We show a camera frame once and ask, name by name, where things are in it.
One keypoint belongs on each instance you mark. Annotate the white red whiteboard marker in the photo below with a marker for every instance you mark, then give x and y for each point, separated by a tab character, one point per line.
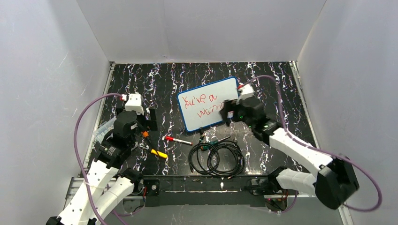
169	138

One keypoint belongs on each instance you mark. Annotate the clear plastic organizer box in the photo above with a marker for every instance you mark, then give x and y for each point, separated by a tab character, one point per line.
103	129

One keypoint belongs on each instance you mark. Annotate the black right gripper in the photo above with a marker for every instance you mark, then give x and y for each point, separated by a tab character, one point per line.
229	109

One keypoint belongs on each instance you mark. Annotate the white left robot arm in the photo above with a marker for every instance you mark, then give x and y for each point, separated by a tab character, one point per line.
104	186

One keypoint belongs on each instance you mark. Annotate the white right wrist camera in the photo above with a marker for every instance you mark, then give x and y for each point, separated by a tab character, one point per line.
245	91

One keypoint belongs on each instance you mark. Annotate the green handled screwdriver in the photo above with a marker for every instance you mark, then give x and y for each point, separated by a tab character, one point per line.
205	146

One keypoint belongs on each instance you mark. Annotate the blue framed whiteboard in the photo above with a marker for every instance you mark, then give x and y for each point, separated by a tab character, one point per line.
200	106

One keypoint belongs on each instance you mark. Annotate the aluminium table edge rail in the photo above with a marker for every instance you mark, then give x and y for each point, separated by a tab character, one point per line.
303	102

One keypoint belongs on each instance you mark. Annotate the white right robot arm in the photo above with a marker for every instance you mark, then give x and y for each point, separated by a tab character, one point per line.
330	179

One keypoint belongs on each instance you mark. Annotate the front aluminium frame rail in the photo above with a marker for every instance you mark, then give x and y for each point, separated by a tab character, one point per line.
159	184

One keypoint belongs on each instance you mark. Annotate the yellow handled tool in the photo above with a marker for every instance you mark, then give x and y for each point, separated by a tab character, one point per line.
159	154

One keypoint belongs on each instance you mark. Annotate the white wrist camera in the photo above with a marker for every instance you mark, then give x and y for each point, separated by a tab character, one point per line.
133	102
245	91

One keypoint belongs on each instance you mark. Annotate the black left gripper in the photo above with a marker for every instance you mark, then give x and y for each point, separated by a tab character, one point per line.
147	120

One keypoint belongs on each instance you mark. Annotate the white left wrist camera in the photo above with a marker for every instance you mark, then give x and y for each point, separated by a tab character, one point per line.
133	102

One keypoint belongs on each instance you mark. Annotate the orange handled screwdriver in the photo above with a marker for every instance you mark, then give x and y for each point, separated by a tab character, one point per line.
147	138

